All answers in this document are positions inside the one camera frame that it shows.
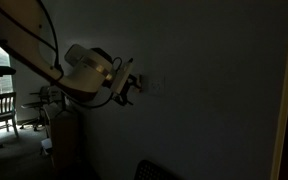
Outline brown wooden cabinet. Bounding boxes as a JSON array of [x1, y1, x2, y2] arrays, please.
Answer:
[[45, 103, 86, 172]]

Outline black perforated chair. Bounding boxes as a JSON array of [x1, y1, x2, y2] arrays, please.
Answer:
[[133, 159, 182, 180]]

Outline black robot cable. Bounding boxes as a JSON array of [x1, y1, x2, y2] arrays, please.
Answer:
[[36, 0, 124, 110]]

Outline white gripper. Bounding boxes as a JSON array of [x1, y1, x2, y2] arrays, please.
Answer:
[[109, 58, 144, 96]]

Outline white paper sheet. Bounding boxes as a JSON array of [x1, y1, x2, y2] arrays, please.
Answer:
[[40, 137, 54, 156]]

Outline dark office chair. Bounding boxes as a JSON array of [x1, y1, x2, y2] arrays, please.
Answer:
[[19, 84, 64, 132]]

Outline wooden slat-back chair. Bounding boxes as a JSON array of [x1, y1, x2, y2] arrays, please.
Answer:
[[0, 91, 20, 138]]

